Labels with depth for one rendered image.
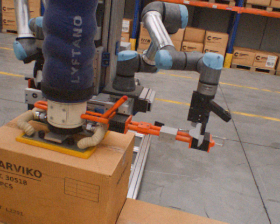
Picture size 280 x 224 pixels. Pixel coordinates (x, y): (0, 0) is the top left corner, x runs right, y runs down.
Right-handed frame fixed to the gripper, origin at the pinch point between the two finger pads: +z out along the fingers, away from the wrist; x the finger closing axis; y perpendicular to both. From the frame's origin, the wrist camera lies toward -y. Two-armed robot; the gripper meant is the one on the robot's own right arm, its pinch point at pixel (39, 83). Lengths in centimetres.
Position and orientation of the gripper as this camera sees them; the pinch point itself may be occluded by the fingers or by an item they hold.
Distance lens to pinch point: 169.4
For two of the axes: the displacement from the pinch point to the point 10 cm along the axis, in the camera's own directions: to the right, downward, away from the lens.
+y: 9.6, 2.0, -1.8
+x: 2.4, -3.4, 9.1
